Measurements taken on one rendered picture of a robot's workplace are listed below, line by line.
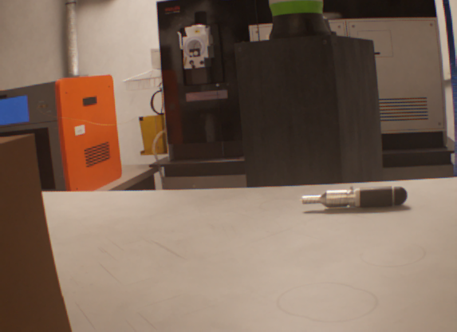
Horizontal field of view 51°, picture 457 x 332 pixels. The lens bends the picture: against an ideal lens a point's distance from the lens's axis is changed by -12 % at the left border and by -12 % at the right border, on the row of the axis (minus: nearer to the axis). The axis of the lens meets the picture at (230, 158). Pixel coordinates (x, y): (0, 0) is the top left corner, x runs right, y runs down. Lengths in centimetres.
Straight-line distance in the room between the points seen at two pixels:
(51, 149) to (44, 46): 217
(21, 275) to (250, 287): 25
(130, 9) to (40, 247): 337
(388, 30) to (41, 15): 269
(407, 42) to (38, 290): 196
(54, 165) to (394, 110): 131
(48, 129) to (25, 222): 160
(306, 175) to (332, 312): 78
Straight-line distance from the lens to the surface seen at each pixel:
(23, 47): 408
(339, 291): 43
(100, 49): 369
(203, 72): 213
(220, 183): 216
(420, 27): 213
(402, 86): 211
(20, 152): 25
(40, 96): 186
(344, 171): 114
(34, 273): 26
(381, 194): 66
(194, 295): 45
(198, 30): 214
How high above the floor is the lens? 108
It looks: 9 degrees down
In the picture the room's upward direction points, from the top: 5 degrees counter-clockwise
